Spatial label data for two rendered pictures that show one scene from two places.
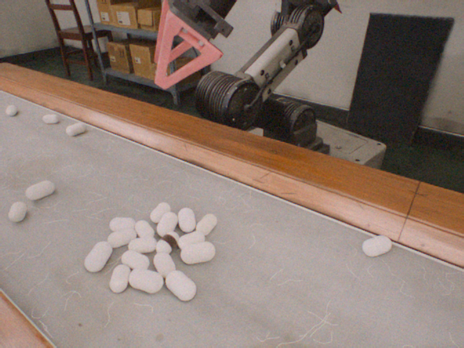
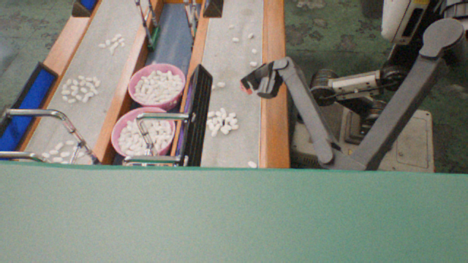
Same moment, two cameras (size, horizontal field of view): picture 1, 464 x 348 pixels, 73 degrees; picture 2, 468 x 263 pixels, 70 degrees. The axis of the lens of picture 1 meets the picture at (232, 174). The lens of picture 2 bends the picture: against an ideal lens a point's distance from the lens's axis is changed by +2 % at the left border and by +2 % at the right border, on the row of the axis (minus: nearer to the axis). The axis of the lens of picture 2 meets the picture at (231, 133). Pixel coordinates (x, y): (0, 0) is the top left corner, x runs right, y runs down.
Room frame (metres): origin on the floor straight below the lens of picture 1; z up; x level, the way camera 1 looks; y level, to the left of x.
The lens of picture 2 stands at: (-0.11, -0.70, 1.86)
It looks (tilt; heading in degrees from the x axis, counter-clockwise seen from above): 54 degrees down; 62
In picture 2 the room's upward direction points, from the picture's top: 5 degrees counter-clockwise
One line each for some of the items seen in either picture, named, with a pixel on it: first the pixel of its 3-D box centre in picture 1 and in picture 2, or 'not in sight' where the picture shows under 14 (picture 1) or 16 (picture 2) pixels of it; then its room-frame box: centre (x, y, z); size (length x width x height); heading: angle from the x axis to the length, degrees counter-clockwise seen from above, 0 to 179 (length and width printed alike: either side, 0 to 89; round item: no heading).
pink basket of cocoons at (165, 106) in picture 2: not in sight; (159, 90); (0.12, 0.45, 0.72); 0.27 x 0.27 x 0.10
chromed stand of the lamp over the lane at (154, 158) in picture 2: not in sight; (172, 173); (-0.04, -0.11, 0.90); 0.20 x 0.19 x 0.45; 54
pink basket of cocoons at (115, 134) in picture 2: not in sight; (146, 137); (-0.05, 0.22, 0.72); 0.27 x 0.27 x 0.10
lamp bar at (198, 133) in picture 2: not in sight; (187, 145); (0.02, -0.16, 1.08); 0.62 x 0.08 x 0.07; 54
